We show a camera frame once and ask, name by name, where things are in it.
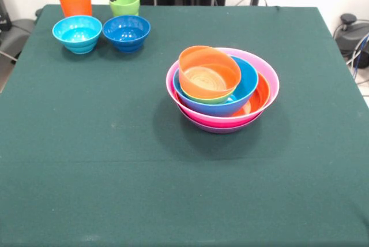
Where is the dark blue small bowl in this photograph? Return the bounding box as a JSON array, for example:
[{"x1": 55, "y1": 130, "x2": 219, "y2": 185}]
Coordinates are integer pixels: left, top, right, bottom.
[{"x1": 102, "y1": 14, "x2": 151, "y2": 54}]

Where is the black floor stand base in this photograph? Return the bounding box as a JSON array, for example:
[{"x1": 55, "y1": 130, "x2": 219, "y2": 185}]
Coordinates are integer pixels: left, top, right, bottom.
[
  {"x1": 333, "y1": 13, "x2": 369, "y2": 56},
  {"x1": 0, "y1": 7, "x2": 43, "y2": 69}
]

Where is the pink large bowl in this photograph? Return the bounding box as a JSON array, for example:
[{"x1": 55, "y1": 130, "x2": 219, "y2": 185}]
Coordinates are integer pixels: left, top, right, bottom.
[{"x1": 165, "y1": 47, "x2": 280, "y2": 128}]

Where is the light blue small bowl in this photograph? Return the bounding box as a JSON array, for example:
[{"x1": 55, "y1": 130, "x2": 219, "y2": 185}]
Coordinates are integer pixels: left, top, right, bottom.
[{"x1": 52, "y1": 15, "x2": 103, "y2": 55}]

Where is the green small bowl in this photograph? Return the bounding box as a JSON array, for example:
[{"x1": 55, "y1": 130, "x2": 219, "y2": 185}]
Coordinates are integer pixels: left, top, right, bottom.
[{"x1": 182, "y1": 87, "x2": 236, "y2": 105}]

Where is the orange small bowl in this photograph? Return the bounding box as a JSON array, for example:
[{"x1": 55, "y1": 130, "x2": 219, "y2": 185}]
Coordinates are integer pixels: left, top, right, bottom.
[{"x1": 178, "y1": 45, "x2": 242, "y2": 100}]

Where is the blue medium bowl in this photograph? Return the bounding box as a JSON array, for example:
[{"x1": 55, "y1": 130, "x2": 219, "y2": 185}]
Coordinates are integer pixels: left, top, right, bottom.
[{"x1": 172, "y1": 55, "x2": 259, "y2": 117}]

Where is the orange medium bowl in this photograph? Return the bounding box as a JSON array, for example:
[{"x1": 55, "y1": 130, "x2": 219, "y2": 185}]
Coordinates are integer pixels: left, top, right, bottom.
[{"x1": 232, "y1": 72, "x2": 271, "y2": 118}]

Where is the orange plastic cup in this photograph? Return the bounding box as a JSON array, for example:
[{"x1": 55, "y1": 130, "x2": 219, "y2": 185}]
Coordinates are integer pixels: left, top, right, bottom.
[{"x1": 58, "y1": 0, "x2": 93, "y2": 18}]

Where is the bundle of cables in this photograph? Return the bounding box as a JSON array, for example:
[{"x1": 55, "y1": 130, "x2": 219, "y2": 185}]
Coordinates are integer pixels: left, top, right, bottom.
[{"x1": 345, "y1": 32, "x2": 369, "y2": 98}]

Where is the green plastic cup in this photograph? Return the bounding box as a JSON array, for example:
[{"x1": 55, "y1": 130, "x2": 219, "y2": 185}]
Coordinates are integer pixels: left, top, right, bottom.
[{"x1": 108, "y1": 0, "x2": 141, "y2": 17}]

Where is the dark green tablecloth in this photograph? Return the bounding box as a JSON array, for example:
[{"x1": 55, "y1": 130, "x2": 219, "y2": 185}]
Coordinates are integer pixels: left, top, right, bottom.
[{"x1": 0, "y1": 3, "x2": 369, "y2": 247}]

